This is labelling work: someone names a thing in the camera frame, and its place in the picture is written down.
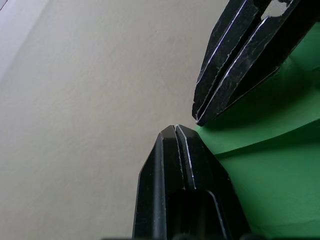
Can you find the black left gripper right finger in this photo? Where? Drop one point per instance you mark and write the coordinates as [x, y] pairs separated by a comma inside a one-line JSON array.
[[205, 175]]

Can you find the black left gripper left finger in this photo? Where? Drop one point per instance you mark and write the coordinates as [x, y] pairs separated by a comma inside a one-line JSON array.
[[155, 190]]

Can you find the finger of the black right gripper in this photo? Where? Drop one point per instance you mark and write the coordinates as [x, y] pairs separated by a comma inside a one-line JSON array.
[[225, 57], [257, 67]]

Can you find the green paper sheet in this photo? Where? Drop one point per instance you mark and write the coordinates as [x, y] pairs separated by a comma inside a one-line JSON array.
[[272, 170]]

